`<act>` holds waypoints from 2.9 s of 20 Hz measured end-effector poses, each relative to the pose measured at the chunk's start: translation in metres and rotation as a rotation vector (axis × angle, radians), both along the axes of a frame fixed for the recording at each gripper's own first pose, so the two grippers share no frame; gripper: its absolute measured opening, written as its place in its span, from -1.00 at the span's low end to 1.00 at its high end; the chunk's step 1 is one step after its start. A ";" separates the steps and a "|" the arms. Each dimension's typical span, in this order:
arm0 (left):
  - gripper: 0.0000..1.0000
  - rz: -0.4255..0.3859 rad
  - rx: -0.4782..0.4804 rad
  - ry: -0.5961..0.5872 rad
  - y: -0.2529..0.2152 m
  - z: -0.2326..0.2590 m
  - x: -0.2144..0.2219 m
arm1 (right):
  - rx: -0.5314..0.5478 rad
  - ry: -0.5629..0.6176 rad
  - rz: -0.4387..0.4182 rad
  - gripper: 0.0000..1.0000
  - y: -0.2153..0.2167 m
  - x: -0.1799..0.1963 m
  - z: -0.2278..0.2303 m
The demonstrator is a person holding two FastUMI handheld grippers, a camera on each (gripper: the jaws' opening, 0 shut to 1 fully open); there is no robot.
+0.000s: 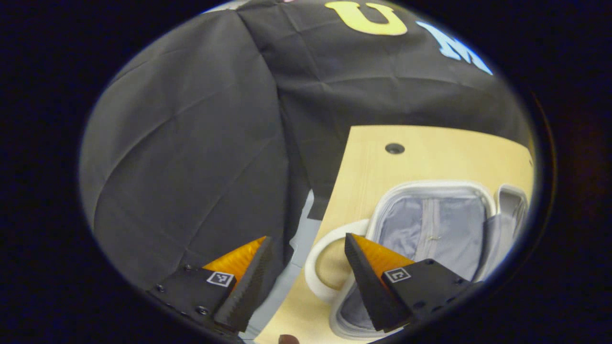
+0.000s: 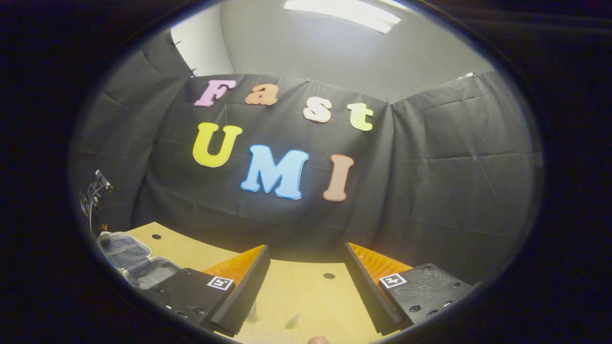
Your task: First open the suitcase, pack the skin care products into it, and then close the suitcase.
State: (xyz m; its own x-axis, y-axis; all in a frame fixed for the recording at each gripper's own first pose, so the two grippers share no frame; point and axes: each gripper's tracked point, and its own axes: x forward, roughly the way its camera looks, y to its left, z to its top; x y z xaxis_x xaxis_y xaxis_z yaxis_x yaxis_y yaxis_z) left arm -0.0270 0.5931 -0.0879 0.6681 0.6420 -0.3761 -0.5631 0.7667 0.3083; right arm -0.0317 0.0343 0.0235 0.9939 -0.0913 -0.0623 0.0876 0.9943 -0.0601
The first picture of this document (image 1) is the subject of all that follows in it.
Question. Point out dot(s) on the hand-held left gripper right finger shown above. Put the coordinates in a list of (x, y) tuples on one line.
[(368, 286)]

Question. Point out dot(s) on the white suitcase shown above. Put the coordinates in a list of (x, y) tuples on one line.
[(444, 229)]

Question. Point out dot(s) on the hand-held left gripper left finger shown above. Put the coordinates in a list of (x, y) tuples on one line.
[(251, 286)]

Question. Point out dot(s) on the black backdrop cloth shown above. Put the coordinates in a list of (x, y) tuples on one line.
[(191, 143)]

